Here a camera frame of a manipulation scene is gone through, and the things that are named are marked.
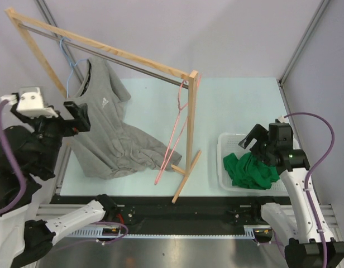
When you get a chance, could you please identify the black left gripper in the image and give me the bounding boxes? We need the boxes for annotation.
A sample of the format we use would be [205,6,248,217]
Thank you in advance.
[14,99,92,173]

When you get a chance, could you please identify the green t shirt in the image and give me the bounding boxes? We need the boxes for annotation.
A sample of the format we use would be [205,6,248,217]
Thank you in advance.
[223,152,280,190]

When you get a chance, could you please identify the grey adidas t shirt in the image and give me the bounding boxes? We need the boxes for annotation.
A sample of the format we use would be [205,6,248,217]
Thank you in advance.
[69,56,171,179]

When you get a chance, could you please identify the blue wire hanger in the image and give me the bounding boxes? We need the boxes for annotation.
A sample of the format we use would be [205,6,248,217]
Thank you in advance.
[59,36,88,98]

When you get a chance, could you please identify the pink wire hanger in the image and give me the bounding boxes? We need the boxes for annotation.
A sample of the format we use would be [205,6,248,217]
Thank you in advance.
[154,74,203,186]

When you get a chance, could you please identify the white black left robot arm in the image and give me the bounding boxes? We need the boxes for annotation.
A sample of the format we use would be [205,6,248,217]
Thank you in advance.
[0,99,117,267]

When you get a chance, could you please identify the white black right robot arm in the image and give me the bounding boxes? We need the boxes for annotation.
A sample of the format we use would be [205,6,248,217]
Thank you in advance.
[238,121,344,267]

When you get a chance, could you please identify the white perforated plastic basket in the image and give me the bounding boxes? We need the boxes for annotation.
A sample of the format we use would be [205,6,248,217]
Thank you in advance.
[216,132,301,193]

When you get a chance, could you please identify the steel hanging rod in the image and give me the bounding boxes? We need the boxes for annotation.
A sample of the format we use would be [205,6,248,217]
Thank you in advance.
[18,23,189,89]

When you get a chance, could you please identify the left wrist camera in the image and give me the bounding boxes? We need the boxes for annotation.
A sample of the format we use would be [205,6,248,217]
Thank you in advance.
[0,87,59,119]

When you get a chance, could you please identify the white slotted cable duct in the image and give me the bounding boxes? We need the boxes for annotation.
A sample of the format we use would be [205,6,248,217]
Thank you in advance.
[65,225,276,240]

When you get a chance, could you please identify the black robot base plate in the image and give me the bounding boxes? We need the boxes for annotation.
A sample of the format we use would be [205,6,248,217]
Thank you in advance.
[49,195,301,243]

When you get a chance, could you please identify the wooden clothes rack frame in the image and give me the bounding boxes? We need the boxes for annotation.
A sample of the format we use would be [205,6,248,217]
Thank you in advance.
[5,7,202,204]

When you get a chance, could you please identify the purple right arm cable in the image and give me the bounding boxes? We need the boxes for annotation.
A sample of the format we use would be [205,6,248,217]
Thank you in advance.
[272,111,336,268]

